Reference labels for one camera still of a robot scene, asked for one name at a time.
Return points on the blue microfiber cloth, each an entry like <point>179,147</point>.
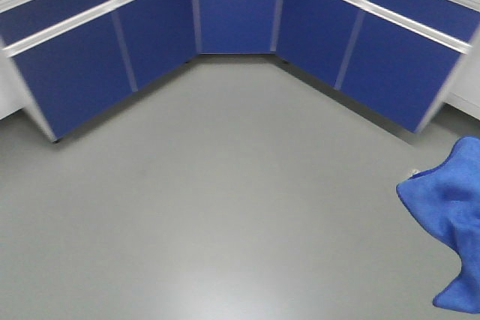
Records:
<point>444,201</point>

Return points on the blue corner cabinet run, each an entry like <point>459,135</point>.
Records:
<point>76,58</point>

